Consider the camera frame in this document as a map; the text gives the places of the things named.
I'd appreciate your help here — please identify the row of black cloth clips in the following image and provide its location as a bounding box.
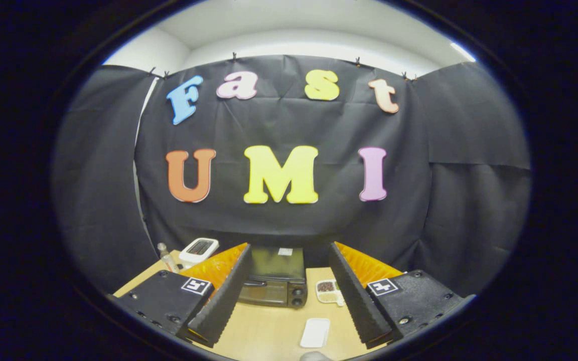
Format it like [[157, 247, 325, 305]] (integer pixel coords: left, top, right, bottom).
[[149, 51, 418, 82]]

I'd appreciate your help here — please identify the white toaster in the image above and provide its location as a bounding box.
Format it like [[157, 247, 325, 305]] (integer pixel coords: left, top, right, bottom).
[[179, 238, 219, 269]]

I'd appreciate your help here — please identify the black backdrop cloth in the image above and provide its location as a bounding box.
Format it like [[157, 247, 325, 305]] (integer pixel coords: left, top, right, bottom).
[[51, 54, 533, 299]]

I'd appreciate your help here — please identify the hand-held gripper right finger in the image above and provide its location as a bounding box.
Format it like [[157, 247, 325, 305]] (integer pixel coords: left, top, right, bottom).
[[328, 241, 475, 349]]

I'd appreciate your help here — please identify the clear bottle with orange label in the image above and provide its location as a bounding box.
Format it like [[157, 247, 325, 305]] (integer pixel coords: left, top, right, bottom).
[[157, 243, 180, 274]]

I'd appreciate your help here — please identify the white divided condiment dish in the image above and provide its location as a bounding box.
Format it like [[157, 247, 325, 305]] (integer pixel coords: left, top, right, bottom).
[[316, 279, 346, 307]]

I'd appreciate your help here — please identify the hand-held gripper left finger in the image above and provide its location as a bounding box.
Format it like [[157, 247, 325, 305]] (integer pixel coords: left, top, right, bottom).
[[106, 243, 252, 348]]

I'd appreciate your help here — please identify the white rectangular dish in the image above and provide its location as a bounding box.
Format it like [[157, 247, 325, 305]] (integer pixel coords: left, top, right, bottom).
[[300, 318, 331, 348]]

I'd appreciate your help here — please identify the black toaster oven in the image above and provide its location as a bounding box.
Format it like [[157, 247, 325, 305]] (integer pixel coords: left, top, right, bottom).
[[238, 246, 309, 309]]

